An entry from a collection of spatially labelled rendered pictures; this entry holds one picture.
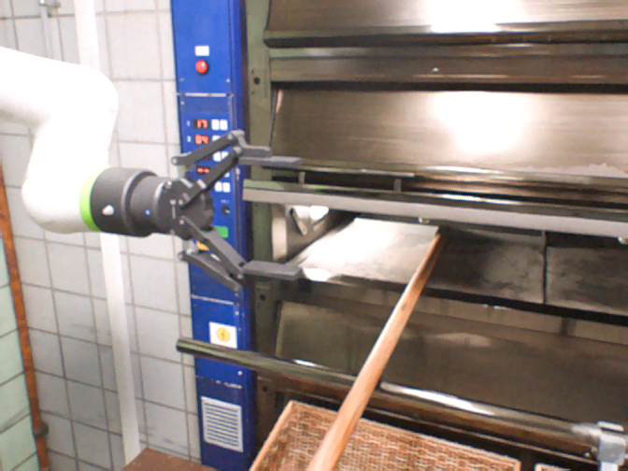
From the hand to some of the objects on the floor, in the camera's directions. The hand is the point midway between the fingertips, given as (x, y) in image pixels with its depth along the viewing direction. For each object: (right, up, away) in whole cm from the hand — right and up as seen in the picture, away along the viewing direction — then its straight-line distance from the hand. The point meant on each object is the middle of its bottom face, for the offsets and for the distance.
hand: (290, 219), depth 66 cm
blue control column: (+16, -98, +191) cm, 215 cm away
